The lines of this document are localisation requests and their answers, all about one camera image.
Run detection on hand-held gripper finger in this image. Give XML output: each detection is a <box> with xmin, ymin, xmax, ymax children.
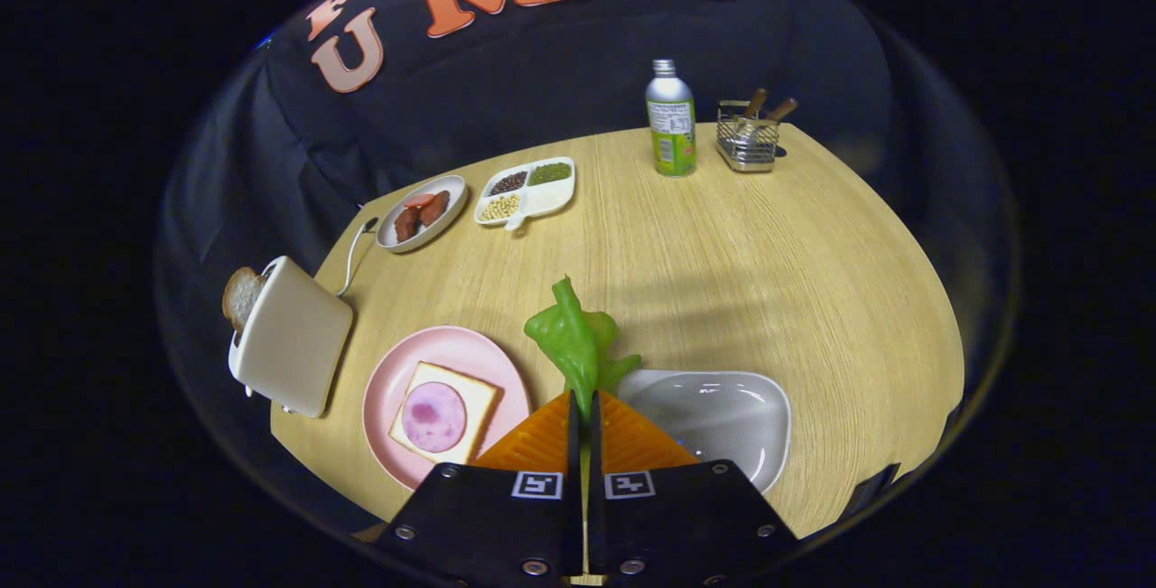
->
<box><xmin>375</xmin><ymin>392</ymin><xmax>583</xmax><ymax>588</ymax></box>
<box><xmin>587</xmin><ymin>389</ymin><xmax>800</xmax><ymax>588</ymax></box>

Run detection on green lettuce leaf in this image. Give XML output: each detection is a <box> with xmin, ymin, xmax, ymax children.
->
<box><xmin>524</xmin><ymin>276</ymin><xmax>642</xmax><ymax>426</ymax></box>

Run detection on toasted bread slice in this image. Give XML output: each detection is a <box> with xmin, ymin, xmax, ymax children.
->
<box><xmin>222</xmin><ymin>266</ymin><xmax>265</xmax><ymax>333</ymax></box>

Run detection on white bread slice with crust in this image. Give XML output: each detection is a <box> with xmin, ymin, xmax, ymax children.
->
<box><xmin>388</xmin><ymin>361</ymin><xmax>500</xmax><ymax>465</ymax></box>

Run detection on glossy white oval dish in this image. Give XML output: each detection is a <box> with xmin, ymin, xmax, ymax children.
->
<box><xmin>619</xmin><ymin>369</ymin><xmax>792</xmax><ymax>494</ymax></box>

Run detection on pink ham slice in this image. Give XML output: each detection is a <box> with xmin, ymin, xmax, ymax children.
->
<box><xmin>401</xmin><ymin>381</ymin><xmax>468</xmax><ymax>453</ymax></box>

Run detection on pink plate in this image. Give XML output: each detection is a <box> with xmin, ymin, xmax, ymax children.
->
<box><xmin>362</xmin><ymin>326</ymin><xmax>532</xmax><ymax>491</ymax></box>

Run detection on white divided dish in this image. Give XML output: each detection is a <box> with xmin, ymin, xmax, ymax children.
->
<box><xmin>473</xmin><ymin>157</ymin><xmax>576</xmax><ymax>231</ymax></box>

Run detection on round white plate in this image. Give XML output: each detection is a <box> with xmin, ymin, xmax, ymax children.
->
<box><xmin>376</xmin><ymin>174</ymin><xmax>469</xmax><ymax>254</ymax></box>

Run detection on white toaster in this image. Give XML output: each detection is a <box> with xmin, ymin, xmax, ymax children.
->
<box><xmin>228</xmin><ymin>256</ymin><xmax>354</xmax><ymax>418</ymax></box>

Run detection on silver bottle with green label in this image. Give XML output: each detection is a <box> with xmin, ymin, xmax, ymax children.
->
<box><xmin>645</xmin><ymin>60</ymin><xmax>697</xmax><ymax>178</ymax></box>

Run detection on white toaster cable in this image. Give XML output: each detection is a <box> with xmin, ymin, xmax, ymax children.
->
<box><xmin>336</xmin><ymin>218</ymin><xmax>380</xmax><ymax>298</ymax></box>

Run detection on metal wire basket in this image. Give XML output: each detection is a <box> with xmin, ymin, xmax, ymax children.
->
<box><xmin>716</xmin><ymin>100</ymin><xmax>780</xmax><ymax>173</ymax></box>

